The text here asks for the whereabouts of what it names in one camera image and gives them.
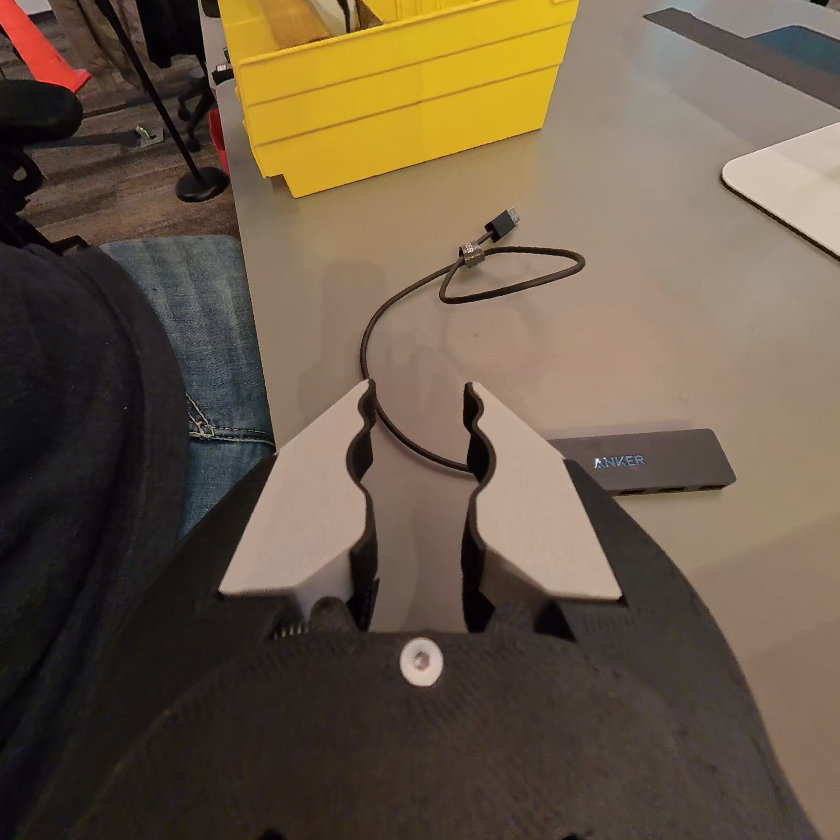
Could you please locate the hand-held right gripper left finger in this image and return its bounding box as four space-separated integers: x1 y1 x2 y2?
218 379 382 632

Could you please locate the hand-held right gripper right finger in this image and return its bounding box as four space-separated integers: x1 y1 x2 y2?
461 382 623 633

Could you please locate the black hub cable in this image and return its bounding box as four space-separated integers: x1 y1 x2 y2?
360 207 586 475

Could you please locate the person's blue jeans leg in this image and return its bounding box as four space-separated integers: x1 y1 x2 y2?
98 236 277 539

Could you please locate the person's dark shirt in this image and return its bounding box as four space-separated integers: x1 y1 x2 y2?
0 243 198 840

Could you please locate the black pole stand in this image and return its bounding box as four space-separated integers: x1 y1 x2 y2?
98 0 231 202

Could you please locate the yellow plastic bin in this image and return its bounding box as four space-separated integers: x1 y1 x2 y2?
217 0 581 199

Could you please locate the white desk stand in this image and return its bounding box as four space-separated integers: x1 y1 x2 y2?
721 121 840 261

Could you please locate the black office chair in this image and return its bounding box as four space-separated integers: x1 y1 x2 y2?
0 79 89 257

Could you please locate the dark hanging garment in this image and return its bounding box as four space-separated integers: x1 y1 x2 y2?
49 0 217 73

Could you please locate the red plastic strip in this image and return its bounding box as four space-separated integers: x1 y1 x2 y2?
0 0 91 93

